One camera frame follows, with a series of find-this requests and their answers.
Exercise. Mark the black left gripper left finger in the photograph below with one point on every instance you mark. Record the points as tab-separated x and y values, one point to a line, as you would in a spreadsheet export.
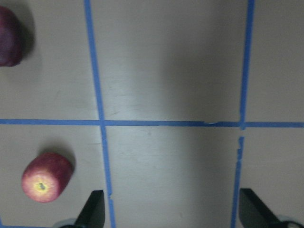
93	213

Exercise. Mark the red apple with yellow base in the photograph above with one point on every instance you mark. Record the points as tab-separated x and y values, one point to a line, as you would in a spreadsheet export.
46	177

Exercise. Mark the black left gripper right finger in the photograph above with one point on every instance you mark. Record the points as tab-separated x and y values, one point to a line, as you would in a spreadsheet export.
253	212

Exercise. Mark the dark red apple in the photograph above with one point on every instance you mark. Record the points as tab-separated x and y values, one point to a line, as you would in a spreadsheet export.
11	39

